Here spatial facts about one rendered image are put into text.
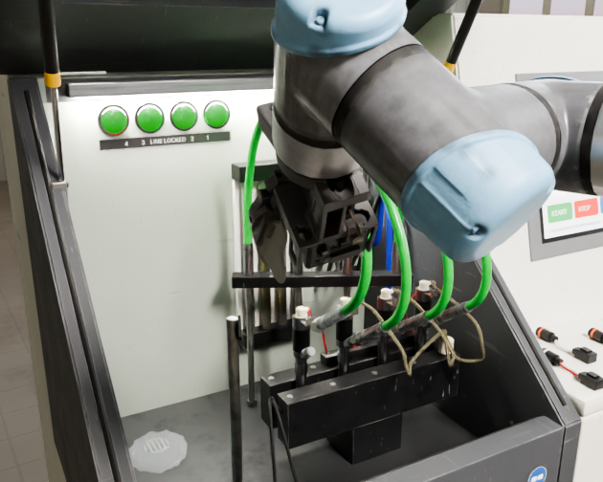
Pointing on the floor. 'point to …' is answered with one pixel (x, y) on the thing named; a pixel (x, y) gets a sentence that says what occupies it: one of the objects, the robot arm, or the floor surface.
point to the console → (537, 28)
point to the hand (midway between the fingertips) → (301, 241)
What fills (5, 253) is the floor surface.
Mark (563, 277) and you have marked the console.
